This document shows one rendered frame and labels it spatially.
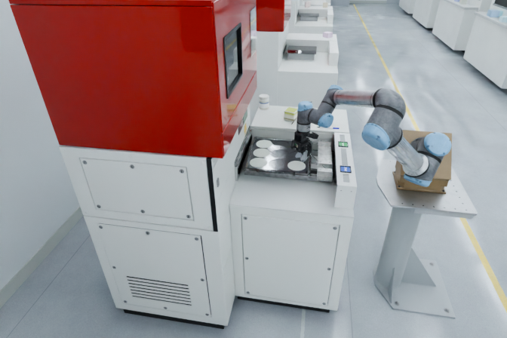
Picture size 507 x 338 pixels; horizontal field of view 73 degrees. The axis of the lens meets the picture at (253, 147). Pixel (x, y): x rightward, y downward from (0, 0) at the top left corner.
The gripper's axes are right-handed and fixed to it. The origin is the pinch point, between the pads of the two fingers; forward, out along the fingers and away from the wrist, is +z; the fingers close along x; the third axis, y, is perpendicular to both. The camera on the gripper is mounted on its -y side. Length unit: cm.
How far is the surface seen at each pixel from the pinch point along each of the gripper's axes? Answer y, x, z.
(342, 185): 10.8, 32.5, -4.5
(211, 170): 65, 3, -25
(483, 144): -283, 33, 91
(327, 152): -20.7, 1.2, 3.3
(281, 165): 12.0, -5.9, 1.4
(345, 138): -29.9, 6.8, -4.7
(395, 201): -15, 50, 9
